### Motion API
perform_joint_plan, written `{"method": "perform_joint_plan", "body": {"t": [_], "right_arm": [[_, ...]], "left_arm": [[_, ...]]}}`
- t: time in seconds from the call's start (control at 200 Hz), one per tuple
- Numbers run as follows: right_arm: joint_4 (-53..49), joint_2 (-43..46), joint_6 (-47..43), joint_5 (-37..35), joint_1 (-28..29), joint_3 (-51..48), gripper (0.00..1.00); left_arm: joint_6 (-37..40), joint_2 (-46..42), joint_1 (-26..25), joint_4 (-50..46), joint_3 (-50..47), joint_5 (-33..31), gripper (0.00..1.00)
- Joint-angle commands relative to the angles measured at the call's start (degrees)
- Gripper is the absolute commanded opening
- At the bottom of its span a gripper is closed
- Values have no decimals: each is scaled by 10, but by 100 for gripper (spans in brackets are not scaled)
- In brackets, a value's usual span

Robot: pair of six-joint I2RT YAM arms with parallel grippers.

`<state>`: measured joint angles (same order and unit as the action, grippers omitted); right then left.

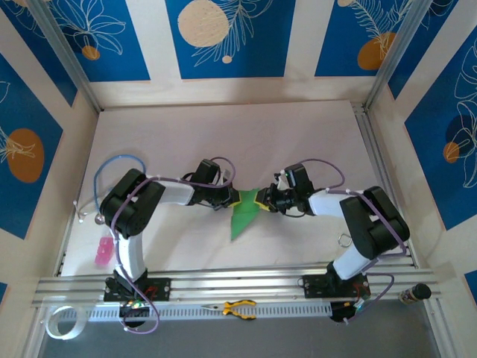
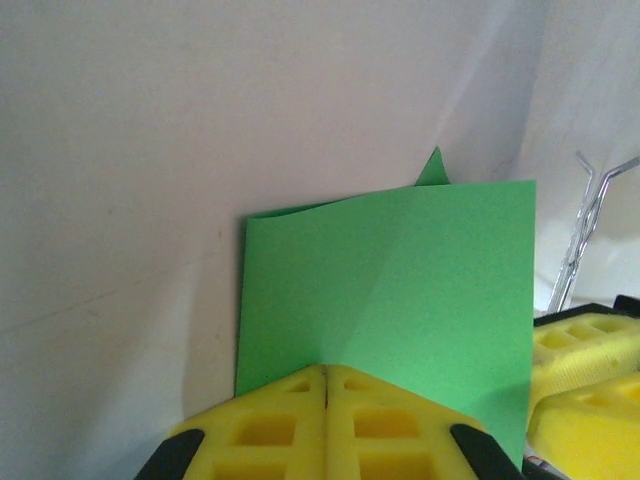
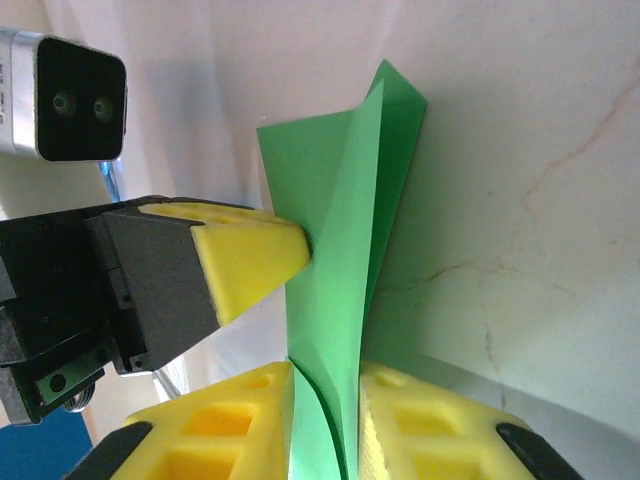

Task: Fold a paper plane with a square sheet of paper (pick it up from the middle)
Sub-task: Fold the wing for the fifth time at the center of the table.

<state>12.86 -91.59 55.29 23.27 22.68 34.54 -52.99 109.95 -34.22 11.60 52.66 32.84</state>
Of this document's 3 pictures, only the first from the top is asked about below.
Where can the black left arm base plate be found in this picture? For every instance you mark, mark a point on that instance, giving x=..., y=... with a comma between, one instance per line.
x=160, y=289

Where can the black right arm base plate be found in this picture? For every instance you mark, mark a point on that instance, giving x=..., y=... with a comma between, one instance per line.
x=316, y=287

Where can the clear adhesive tape roll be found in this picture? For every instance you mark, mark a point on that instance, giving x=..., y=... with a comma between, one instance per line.
x=80, y=324

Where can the small metal hook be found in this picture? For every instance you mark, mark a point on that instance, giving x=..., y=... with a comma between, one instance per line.
x=343, y=244

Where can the yellow and black pliers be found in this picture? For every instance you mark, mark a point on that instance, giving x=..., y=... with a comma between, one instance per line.
x=238, y=309

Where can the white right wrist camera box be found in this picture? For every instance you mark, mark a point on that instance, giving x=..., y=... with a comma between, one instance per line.
x=282, y=181

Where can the blue tube stethoscope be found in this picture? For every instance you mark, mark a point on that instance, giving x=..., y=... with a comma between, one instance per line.
x=98, y=219

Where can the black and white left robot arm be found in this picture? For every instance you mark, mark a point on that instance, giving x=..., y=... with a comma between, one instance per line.
x=175, y=194

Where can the pink translucent plastic box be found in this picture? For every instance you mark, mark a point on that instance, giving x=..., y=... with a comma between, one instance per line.
x=105, y=251

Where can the small bottle with black cap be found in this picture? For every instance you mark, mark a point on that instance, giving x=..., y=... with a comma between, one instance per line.
x=419, y=291

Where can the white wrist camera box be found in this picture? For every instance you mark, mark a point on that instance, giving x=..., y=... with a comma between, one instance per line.
x=282, y=181
x=226, y=176

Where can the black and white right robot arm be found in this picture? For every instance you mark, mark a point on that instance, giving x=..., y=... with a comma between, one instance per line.
x=331, y=203

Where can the aluminium frame post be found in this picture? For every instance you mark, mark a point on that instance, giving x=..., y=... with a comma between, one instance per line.
x=67, y=52
x=393, y=56

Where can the aluminium mounting rail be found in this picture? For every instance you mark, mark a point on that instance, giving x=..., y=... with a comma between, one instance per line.
x=242, y=283

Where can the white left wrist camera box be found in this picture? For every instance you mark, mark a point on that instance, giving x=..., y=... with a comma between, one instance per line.
x=226, y=176

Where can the green paper sheet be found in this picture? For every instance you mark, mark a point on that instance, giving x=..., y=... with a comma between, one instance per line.
x=242, y=220

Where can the aluminium side rail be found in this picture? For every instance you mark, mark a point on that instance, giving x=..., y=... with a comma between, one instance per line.
x=363, y=127

